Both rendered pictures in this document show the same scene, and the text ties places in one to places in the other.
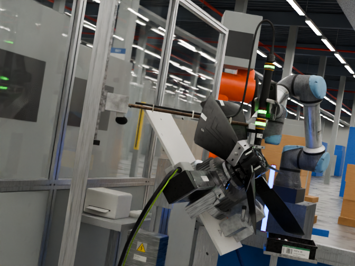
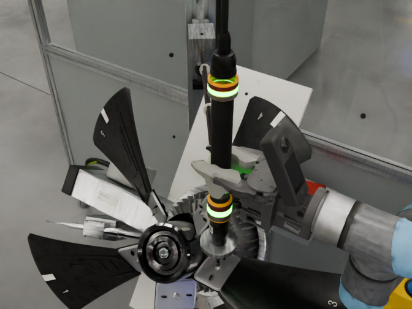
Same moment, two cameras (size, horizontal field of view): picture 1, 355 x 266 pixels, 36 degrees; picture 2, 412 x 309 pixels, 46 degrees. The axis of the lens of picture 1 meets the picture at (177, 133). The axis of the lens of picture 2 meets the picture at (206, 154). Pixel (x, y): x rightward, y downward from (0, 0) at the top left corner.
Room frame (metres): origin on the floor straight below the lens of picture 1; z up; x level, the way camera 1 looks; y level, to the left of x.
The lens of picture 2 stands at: (2.37, -0.92, 1.99)
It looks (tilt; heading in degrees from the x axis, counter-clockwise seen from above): 41 degrees down; 97
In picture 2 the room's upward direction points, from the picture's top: straight up
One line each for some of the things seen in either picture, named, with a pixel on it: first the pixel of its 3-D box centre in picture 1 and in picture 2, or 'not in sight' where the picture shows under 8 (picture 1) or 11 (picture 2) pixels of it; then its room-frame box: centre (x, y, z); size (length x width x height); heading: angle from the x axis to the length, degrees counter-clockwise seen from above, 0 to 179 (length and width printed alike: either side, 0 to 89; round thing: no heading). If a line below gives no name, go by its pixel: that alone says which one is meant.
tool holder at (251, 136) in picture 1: (256, 136); (218, 222); (2.31, -0.34, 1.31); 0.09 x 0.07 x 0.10; 101
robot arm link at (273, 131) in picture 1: (270, 132); (373, 273); (2.57, -0.44, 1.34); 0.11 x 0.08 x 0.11; 51
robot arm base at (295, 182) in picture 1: (288, 177); not in sight; (3.02, -0.65, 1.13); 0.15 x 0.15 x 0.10
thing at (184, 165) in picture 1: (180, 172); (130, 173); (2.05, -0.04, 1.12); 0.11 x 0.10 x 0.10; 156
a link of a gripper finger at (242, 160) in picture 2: (257, 104); (232, 163); (2.33, -0.32, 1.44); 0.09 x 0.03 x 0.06; 146
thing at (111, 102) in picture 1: (115, 102); (201, 41); (2.20, 0.27, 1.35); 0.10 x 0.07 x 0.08; 101
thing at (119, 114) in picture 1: (121, 118); (202, 67); (2.21, 0.23, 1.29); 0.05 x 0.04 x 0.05; 101
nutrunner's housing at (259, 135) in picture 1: (263, 101); (221, 163); (2.32, -0.35, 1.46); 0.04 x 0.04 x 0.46
